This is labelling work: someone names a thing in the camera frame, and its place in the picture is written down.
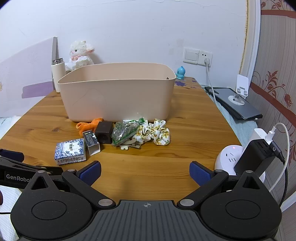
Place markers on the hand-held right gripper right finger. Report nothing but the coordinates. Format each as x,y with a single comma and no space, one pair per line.
199,173

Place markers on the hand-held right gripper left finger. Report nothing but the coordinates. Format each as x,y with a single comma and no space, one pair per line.
91,172

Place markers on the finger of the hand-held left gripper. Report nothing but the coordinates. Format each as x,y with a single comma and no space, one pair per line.
11,155

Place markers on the small silver box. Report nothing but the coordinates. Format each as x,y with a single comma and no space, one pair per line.
92,142

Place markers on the blue white patterned box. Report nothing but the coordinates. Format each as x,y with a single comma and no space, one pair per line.
70,150

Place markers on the round white power strip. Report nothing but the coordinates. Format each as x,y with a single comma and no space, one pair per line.
227,157

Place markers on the white textured cloth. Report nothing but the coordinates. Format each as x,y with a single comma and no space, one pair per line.
9,215

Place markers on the small black box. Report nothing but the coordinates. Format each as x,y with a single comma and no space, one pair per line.
104,133

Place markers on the orange plush toy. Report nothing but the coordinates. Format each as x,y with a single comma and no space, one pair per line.
89,126

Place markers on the beige hair clip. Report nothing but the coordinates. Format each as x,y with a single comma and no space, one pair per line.
129,145

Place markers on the clear bag of green bits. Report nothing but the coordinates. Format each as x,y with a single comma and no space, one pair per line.
123,133

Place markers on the floral fabric scrunchie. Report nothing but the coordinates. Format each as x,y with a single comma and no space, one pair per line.
159,134

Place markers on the black charger block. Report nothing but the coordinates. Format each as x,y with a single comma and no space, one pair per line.
254,155

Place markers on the light blue blanket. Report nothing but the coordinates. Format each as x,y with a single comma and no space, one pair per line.
240,129

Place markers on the white charger block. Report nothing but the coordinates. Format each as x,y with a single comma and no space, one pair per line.
260,135

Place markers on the dark grey tablet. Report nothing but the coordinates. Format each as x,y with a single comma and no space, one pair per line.
240,109

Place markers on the beige plastic storage bin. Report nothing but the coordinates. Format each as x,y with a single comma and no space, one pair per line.
115,99

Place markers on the white thermos bottle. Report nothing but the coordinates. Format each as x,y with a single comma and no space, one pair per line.
56,77

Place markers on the purple floral mat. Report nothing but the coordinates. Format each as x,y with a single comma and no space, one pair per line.
185,82

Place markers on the white phone stand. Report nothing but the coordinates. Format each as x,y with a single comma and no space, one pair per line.
241,84

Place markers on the blue bird figurine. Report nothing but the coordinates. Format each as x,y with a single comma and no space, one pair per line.
180,73

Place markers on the white plush sheep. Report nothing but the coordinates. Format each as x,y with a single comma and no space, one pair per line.
78,54

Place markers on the white wall switch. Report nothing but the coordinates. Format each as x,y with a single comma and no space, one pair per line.
191,55

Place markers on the white wall socket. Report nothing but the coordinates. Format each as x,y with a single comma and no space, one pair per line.
205,54

